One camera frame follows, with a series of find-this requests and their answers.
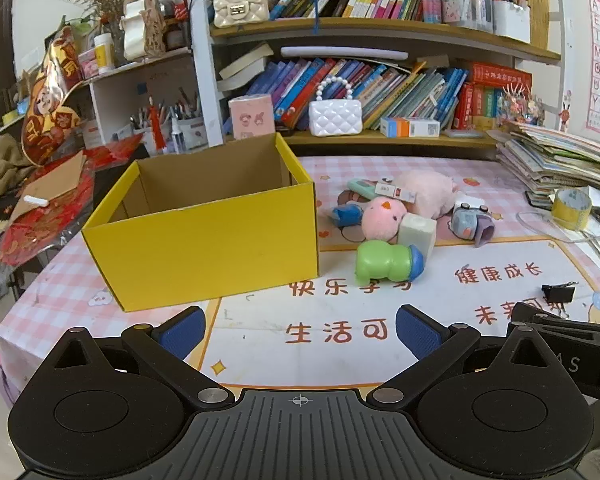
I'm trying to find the white quilted handbag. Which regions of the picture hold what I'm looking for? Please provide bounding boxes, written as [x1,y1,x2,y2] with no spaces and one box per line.
[308,77,362,137]

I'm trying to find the cardboard piece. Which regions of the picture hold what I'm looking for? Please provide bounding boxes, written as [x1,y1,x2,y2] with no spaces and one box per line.
[10,150,88,221]

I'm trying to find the grey purple toy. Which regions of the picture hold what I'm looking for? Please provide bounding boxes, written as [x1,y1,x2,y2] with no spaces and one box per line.
[451,201,496,248]

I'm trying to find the white charger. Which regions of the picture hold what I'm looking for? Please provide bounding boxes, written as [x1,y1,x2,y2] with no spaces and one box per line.
[397,212,437,261]

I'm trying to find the red thick dictionary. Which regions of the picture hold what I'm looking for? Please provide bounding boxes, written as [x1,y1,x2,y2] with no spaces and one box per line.
[452,82,474,130]

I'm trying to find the white jar yellow label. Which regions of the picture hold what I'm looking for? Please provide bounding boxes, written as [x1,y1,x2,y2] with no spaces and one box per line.
[94,33,116,73]

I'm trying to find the green spine dictionary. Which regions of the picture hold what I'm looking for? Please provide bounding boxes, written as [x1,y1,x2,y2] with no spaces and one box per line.
[484,87,502,120]

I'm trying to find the green plastic toy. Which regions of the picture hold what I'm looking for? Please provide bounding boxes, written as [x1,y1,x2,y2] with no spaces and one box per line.
[356,241,426,286]

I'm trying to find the white marker box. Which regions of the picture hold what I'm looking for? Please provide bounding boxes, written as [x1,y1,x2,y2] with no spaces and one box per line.
[492,0,532,43]

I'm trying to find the printed pink table mat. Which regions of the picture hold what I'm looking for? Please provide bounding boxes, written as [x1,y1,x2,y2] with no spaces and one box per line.
[0,155,600,411]

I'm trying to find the blue plastic toy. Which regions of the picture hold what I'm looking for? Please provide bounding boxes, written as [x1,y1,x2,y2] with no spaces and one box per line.
[331,203,365,226]

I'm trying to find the small white red box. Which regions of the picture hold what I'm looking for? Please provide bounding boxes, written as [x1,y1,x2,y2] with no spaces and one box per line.
[375,181,415,204]

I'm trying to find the red gold foil decoration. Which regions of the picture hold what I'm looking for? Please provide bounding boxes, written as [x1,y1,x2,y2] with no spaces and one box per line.
[20,25,83,166]

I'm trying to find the pink plush pig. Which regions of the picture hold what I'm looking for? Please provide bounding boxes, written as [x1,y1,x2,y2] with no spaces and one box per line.
[392,170,462,220]

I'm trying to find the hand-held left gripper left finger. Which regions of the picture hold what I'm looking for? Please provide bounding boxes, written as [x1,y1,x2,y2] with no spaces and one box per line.
[35,305,236,408]

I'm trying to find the deer wall sticker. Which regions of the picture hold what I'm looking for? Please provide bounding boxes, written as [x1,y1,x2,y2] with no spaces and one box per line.
[557,91,573,133]

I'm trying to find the pink chick plush toy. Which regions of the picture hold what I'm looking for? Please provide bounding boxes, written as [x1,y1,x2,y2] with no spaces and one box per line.
[361,196,406,241]

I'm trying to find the orange blue white box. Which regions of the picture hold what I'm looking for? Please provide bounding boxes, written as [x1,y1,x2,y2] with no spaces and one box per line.
[380,116,441,138]

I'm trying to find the brown cloth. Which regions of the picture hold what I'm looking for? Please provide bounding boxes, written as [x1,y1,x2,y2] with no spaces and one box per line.
[0,135,36,203]

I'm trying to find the row of blue spine books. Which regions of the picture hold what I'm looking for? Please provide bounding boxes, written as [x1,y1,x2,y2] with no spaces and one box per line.
[265,57,471,133]

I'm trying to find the white pen cup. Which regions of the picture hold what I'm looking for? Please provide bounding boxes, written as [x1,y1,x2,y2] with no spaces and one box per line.
[170,87,206,152]

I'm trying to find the black binder clip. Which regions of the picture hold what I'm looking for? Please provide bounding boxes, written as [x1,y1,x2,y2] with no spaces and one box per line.
[541,282,578,303]

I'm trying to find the red printed bags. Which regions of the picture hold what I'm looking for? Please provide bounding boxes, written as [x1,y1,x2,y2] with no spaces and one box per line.
[0,142,151,266]

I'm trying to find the red tassel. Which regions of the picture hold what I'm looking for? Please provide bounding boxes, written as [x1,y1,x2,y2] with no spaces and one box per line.
[149,97,167,153]

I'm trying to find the pink pen holder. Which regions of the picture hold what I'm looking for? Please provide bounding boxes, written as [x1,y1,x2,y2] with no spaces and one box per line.
[228,94,276,140]

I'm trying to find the yellow tape roll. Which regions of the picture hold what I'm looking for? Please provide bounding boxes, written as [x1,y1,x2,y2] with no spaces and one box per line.
[551,187,593,232]

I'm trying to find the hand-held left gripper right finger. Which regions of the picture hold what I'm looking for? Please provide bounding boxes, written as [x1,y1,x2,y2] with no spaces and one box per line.
[369,304,576,407]

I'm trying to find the white rolled paper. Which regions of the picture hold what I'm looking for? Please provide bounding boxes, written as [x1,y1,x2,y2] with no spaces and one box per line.
[281,46,410,61]

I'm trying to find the thick lying book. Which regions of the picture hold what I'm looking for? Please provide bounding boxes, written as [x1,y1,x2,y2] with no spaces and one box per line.
[219,42,275,81]
[217,72,268,93]

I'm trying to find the red boxed dictionary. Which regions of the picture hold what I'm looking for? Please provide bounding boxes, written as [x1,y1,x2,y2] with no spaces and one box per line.
[470,63,533,90]

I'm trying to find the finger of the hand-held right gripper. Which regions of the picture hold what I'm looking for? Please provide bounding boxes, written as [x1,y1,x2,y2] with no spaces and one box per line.
[506,321,600,350]
[511,302,600,331]

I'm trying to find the yellow cardboard box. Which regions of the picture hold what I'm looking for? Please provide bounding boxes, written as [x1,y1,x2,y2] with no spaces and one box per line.
[81,132,321,312]

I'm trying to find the wooden bookshelf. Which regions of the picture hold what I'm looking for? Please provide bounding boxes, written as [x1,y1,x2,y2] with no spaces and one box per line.
[200,0,563,148]

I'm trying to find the white cable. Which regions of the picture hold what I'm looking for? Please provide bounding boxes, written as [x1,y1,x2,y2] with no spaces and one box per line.
[516,209,600,261]

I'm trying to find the white ribbon roll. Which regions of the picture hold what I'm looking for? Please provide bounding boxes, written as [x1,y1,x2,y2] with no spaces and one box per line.
[120,0,151,61]

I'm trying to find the wooden cutout decoration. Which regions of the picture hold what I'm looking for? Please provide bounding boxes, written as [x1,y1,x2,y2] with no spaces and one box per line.
[142,0,167,58]

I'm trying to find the stack of notebooks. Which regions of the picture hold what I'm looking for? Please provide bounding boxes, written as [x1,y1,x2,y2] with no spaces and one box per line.
[487,120,600,208]

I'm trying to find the white shelf unit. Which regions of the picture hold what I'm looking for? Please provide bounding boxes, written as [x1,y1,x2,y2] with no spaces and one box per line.
[82,47,216,153]

